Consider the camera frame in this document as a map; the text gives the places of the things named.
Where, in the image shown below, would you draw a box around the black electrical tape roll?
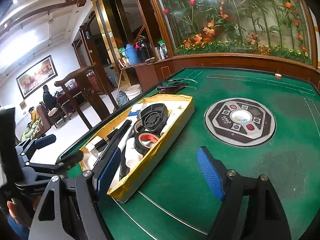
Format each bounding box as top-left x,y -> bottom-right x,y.
134,131 -> 159,155

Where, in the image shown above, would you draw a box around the white power adapter cube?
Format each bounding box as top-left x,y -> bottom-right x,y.
85,136 -> 105,158

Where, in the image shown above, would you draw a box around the brown clear tape roll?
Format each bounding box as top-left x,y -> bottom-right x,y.
133,120 -> 145,134

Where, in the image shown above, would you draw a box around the person's left hand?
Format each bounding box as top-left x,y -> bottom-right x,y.
7,198 -> 33,228

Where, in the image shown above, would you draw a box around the seated person yellow clothes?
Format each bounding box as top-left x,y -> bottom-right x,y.
20,107 -> 42,142

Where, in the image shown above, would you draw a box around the yellow taped cardboard box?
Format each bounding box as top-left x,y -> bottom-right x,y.
80,94 -> 194,203

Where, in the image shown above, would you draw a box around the white blue label carton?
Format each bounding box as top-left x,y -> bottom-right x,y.
128,103 -> 144,116

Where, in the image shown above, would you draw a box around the round mahjong table control panel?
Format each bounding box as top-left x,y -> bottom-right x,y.
204,98 -> 276,148

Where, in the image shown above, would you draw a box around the white plastic bucket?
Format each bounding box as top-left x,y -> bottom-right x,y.
125,84 -> 143,101

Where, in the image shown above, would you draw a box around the dark wooden chair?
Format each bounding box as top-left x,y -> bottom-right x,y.
54,63 -> 119,129

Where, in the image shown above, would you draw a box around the seated person dark jacket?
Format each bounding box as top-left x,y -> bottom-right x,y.
43,85 -> 60,117

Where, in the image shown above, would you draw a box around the eyeglasses on table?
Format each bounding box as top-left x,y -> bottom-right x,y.
157,78 -> 198,94

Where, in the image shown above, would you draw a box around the blue thermos jug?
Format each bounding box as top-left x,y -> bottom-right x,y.
125,43 -> 139,66

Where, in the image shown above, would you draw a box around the red bottle cap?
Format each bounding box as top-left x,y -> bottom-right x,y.
274,73 -> 282,79

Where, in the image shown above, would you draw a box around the flower garden glass panel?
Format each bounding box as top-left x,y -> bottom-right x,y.
157,0 -> 312,64

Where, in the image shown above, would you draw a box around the framed wall painting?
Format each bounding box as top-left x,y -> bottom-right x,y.
16,55 -> 57,99

